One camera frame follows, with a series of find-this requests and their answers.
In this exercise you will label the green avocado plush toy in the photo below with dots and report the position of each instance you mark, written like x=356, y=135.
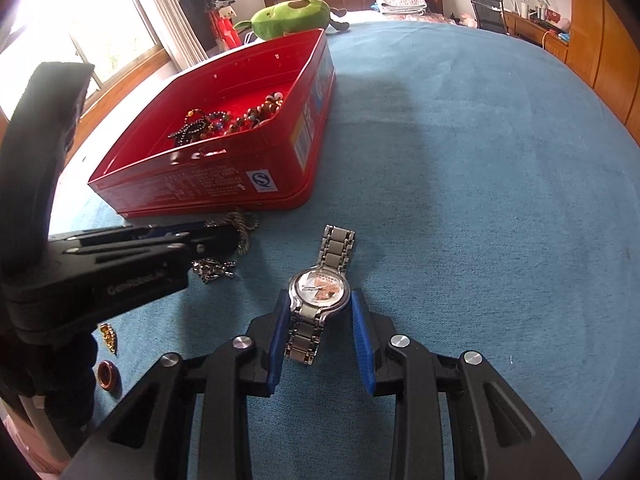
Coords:
x=285, y=17

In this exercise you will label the large side window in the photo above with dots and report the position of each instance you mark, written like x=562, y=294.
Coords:
x=75, y=25

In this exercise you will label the beige side window curtain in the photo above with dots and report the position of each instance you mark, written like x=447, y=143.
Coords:
x=170, y=15

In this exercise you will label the person's left hand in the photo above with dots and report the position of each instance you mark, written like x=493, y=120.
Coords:
x=55, y=375

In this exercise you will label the silver wristwatch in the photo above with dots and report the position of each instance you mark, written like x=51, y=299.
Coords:
x=320, y=287

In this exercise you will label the wooden wardrobe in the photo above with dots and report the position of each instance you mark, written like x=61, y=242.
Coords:
x=605, y=35

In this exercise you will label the wooden desk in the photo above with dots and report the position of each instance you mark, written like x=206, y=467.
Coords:
x=540, y=35

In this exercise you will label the pink plush toy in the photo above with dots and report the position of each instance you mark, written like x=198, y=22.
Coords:
x=469, y=19

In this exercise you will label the folded patterned blanket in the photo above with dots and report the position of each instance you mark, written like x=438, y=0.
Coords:
x=402, y=5

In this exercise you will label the black office chair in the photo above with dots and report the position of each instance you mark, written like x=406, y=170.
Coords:
x=487, y=12

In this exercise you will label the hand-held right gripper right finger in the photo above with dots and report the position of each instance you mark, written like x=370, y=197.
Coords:
x=361, y=340

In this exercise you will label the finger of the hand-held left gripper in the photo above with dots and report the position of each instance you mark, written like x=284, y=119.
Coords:
x=150, y=255
x=165, y=232

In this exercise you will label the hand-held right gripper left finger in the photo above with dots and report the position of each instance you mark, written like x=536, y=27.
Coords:
x=279, y=345

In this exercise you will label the gold pendant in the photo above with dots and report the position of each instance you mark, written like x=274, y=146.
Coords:
x=109, y=340

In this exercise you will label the wooden coat rack with clothes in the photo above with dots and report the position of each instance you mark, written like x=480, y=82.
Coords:
x=200, y=10

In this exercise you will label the red tin box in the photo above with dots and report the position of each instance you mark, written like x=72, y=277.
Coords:
x=210, y=187

